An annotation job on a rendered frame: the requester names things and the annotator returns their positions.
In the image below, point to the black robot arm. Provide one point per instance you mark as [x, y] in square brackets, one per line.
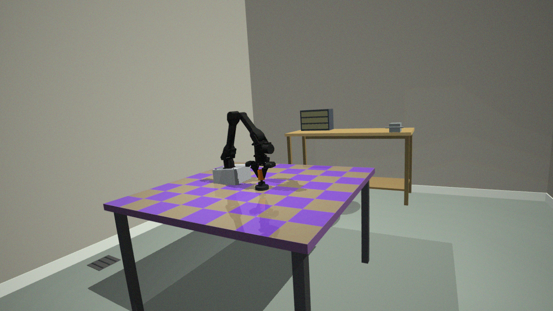
[260, 143]

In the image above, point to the dark grey round pedestal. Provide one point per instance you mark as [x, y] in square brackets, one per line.
[261, 186]

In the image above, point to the orange knob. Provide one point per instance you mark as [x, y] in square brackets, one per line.
[260, 174]

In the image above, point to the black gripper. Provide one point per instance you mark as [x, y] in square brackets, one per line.
[259, 161]

